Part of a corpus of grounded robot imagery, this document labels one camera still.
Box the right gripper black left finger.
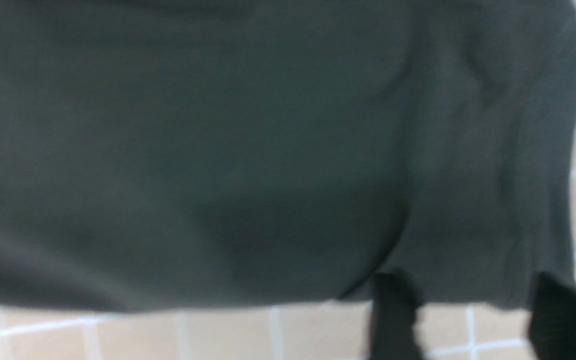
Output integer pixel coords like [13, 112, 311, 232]
[368, 272, 424, 360]

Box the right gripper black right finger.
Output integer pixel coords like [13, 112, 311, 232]
[527, 272, 576, 360]

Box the dark gray long-sleeve shirt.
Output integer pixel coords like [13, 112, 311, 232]
[0, 0, 576, 312]

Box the beige checkered table mat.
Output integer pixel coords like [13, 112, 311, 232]
[0, 0, 576, 360]

